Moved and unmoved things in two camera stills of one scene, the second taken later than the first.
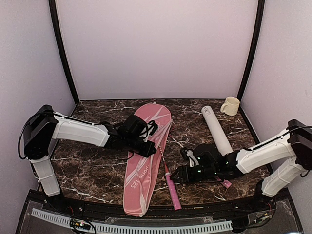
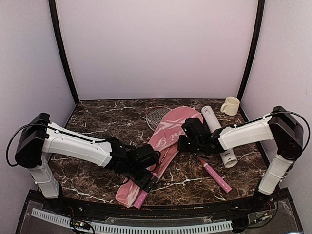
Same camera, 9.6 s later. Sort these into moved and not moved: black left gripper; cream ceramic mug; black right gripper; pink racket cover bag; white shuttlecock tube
Moved: pink racket cover bag; black right gripper; black left gripper
Not moved: cream ceramic mug; white shuttlecock tube
